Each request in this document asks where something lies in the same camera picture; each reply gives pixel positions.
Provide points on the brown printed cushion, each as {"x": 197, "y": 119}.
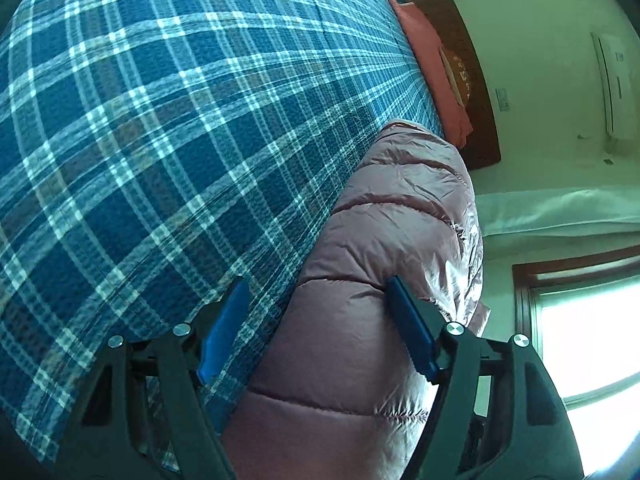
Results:
{"x": 457, "y": 75}

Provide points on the dark wooden headboard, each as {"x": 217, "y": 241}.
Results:
{"x": 485, "y": 145}

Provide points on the white wall air conditioner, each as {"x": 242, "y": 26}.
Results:
{"x": 620, "y": 85}

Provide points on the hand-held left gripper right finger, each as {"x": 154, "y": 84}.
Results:
{"x": 412, "y": 330}

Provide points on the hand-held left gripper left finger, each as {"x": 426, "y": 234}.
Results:
{"x": 225, "y": 330}

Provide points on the pale green curtain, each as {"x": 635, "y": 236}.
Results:
{"x": 550, "y": 215}

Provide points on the bed with blue plaid sheet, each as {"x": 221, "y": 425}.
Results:
{"x": 150, "y": 110}

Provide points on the brown wooden framed window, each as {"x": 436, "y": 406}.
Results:
{"x": 525, "y": 300}

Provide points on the pink down jacket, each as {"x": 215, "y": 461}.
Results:
{"x": 350, "y": 285}

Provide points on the wall socket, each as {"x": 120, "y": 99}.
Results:
{"x": 502, "y": 99}

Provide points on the pink pillow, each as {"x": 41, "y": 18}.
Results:
{"x": 425, "y": 55}

